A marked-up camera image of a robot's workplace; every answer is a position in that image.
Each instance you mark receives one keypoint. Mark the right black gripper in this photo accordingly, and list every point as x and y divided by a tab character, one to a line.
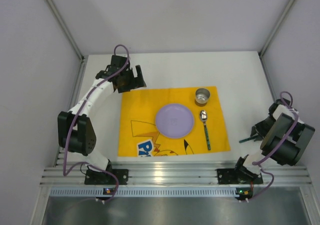
258	131

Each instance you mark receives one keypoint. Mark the perforated cable duct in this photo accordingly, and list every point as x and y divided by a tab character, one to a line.
126	192

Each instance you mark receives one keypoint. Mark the fork with green handle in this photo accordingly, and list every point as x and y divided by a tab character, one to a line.
255	138

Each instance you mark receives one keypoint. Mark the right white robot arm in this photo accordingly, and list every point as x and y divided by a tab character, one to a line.
284	138

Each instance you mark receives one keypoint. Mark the spoon with green handle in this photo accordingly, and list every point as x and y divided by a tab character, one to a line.
203	116

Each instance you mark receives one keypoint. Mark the aluminium mounting rail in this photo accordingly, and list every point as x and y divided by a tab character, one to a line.
166	174

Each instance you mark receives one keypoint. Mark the yellow cartoon placemat cloth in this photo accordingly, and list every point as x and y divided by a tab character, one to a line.
139	137

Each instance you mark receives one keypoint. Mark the small metal cup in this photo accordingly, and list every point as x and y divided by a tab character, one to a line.
202	96

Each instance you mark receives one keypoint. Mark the purple plastic plate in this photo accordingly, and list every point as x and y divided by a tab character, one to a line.
174	121

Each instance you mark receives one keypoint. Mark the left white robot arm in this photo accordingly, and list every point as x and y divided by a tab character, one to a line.
76	132

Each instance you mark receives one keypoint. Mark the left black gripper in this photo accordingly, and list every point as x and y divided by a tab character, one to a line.
133	80

